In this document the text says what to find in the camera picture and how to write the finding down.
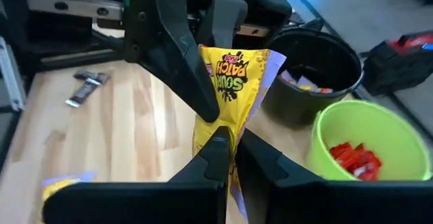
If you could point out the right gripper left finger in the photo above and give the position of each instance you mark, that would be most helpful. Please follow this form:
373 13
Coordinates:
152 203

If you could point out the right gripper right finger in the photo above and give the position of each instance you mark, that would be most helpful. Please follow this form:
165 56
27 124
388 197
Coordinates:
321 203

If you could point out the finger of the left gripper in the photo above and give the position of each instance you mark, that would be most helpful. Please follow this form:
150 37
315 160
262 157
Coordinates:
169 48
226 21

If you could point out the dark Hershey's chocolate bar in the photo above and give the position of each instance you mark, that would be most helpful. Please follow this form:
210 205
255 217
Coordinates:
84 92
93 76

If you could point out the silver aluminium extrusion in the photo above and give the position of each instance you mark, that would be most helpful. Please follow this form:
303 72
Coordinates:
11 75

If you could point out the black plastic bucket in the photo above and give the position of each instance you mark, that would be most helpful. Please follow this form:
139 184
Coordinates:
287 109

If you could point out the green jack-o-lantern bucket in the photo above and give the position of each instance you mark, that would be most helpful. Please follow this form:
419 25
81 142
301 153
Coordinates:
389 126

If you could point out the black red equipment case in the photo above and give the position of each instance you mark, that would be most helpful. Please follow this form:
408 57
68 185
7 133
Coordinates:
399 65

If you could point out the black table frame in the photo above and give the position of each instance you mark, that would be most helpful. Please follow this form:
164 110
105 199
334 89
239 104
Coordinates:
44 65

